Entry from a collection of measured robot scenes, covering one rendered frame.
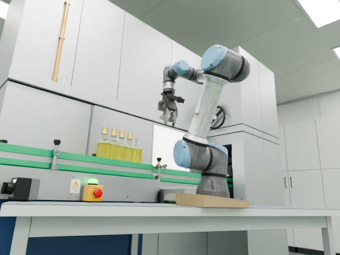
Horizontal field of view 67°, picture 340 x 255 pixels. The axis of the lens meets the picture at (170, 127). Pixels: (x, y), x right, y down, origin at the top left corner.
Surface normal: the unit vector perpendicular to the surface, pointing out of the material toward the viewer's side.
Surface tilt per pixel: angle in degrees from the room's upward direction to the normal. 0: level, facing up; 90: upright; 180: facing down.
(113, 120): 90
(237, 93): 90
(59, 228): 90
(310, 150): 90
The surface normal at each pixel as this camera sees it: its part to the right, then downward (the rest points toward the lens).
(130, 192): 0.70, -0.17
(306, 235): -0.72, -0.21
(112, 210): 0.46, -0.22
